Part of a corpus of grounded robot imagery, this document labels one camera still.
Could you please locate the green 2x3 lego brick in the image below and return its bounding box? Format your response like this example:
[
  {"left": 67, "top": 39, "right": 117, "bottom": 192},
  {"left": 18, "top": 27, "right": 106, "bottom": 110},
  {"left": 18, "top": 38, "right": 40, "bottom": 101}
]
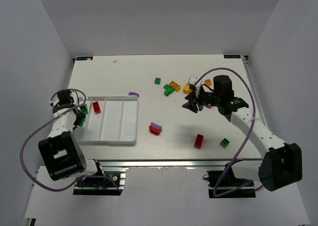
[{"left": 80, "top": 104, "right": 88, "bottom": 115}]

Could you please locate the red sloped lego brick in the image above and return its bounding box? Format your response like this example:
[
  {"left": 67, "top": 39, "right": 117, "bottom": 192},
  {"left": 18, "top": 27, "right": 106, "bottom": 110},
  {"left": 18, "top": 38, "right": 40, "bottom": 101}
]
[{"left": 92, "top": 101, "right": 101, "bottom": 114}]

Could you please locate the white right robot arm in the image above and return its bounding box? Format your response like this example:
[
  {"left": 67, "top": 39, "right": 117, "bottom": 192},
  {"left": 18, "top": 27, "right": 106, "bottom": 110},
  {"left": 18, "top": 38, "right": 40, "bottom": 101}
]
[{"left": 182, "top": 75, "right": 303, "bottom": 191}]

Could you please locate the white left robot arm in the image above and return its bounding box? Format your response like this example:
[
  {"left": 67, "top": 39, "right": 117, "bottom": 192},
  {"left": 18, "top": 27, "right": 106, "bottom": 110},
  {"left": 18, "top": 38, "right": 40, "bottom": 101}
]
[{"left": 38, "top": 103, "right": 104, "bottom": 181}]

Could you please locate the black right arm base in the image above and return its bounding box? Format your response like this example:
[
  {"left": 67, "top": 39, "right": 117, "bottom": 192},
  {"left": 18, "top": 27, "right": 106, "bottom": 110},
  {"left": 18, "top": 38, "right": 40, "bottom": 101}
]
[{"left": 202, "top": 171, "right": 256, "bottom": 199}]

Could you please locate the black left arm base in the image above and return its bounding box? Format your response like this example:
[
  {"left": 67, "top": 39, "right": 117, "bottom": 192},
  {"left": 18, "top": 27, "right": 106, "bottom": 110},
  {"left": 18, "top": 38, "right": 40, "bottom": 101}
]
[{"left": 73, "top": 170, "right": 126, "bottom": 196}]

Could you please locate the yellow rounded lego piece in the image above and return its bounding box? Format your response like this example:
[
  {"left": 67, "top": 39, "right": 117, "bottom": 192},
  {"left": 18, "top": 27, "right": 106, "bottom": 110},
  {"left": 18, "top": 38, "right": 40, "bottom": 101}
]
[{"left": 183, "top": 83, "right": 191, "bottom": 94}]

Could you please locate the small orange lego brick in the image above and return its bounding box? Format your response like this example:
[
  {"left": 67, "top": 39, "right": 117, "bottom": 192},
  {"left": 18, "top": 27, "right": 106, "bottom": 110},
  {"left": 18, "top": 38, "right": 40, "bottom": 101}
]
[{"left": 204, "top": 79, "right": 212, "bottom": 86}]

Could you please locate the orange 2x3 lego brick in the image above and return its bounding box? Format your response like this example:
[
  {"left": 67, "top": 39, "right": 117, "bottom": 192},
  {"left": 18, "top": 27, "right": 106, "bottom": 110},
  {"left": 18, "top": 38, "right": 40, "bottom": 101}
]
[{"left": 169, "top": 81, "right": 181, "bottom": 91}]

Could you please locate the green lego brick cluster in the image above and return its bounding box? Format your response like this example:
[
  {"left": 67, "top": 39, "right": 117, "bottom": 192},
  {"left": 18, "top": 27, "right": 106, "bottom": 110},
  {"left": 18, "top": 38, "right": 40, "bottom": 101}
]
[{"left": 163, "top": 84, "right": 175, "bottom": 96}]

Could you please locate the white divided sorting tray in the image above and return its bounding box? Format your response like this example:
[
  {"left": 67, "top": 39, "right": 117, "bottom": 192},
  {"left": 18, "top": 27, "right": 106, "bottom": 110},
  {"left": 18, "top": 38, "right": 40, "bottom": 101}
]
[{"left": 73, "top": 95, "right": 139, "bottom": 146}]

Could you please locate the red 2x4 lego brick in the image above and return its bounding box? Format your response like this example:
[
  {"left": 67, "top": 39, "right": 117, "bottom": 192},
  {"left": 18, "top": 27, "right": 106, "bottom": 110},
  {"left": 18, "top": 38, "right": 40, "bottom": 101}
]
[{"left": 194, "top": 134, "right": 204, "bottom": 149}]

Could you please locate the small green lego brick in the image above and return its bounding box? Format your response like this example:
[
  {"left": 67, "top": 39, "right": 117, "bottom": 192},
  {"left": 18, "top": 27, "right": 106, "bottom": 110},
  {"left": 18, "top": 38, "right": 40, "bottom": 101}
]
[{"left": 155, "top": 77, "right": 161, "bottom": 84}]

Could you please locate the blue right table label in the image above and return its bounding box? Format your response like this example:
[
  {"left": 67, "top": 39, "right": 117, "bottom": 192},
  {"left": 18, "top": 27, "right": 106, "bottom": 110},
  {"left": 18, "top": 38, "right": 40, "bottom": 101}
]
[{"left": 223, "top": 54, "right": 241, "bottom": 59}]

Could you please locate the blue table label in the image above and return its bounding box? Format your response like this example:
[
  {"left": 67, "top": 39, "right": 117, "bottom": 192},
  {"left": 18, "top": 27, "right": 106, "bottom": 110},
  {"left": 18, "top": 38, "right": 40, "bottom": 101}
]
[
  {"left": 223, "top": 54, "right": 241, "bottom": 59},
  {"left": 76, "top": 56, "right": 93, "bottom": 61}
]

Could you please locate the purple lego on red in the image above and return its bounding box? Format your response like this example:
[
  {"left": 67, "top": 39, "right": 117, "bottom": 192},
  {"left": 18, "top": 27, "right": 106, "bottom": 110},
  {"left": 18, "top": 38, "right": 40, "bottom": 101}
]
[{"left": 151, "top": 122, "right": 162, "bottom": 130}]

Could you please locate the green round stud lego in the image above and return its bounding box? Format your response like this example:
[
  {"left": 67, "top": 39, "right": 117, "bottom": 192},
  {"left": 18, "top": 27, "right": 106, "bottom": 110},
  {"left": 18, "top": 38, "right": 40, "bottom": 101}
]
[{"left": 220, "top": 138, "right": 230, "bottom": 148}]

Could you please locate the red curved lego brick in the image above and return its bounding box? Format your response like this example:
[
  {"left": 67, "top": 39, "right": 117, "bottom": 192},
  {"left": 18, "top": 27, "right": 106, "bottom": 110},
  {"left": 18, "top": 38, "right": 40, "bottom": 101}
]
[{"left": 149, "top": 125, "right": 161, "bottom": 135}]

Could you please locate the purple lego brick behind tray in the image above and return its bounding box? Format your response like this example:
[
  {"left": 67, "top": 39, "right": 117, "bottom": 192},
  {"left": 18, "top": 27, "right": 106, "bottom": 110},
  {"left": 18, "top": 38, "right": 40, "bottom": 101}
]
[{"left": 128, "top": 92, "right": 140, "bottom": 98}]

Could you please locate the blue left table label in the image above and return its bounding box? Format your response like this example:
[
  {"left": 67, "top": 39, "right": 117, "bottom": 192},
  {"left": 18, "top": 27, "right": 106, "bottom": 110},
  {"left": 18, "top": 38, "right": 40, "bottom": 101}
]
[{"left": 76, "top": 56, "right": 93, "bottom": 61}]

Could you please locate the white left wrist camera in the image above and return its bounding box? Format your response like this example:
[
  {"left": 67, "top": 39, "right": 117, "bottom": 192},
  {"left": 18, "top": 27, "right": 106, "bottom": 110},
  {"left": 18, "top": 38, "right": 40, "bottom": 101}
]
[{"left": 49, "top": 89, "right": 75, "bottom": 108}]

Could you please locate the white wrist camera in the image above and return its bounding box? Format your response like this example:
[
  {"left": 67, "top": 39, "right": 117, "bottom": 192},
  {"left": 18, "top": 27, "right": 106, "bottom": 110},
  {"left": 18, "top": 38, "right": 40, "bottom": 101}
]
[
  {"left": 187, "top": 75, "right": 202, "bottom": 95},
  {"left": 49, "top": 89, "right": 75, "bottom": 108}
]

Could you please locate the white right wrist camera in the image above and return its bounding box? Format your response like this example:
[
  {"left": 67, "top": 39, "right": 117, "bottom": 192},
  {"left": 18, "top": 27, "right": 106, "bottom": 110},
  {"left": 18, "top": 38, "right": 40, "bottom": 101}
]
[{"left": 187, "top": 75, "right": 202, "bottom": 95}]

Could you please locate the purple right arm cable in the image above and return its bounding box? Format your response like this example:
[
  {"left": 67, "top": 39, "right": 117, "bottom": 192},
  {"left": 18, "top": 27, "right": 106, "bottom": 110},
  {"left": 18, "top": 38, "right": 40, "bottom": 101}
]
[{"left": 193, "top": 67, "right": 264, "bottom": 198}]

